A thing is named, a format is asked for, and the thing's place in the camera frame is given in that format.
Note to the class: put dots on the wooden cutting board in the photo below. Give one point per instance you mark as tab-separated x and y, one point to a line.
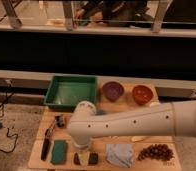
125	103

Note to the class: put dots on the green sponge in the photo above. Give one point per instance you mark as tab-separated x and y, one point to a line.
58	155

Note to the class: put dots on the blue cloth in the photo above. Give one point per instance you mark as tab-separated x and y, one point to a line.
121	155

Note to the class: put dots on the orange bowl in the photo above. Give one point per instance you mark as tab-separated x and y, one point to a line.
142	94

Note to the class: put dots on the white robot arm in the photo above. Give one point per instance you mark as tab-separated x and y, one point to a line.
166	119

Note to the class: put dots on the person in background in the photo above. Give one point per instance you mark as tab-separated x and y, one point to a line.
114	13

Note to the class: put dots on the black handled knife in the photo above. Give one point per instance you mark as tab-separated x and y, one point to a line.
46	141

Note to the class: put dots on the black rectangular block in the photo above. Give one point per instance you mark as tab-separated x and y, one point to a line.
93	159

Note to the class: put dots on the purple bowl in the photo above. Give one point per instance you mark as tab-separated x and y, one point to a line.
112	90

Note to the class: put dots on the green plastic tray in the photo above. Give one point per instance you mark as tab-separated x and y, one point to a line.
65	92

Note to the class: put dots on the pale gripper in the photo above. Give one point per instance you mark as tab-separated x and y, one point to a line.
84	157

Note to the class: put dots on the bunch of dark grapes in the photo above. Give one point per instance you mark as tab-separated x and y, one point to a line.
157	151

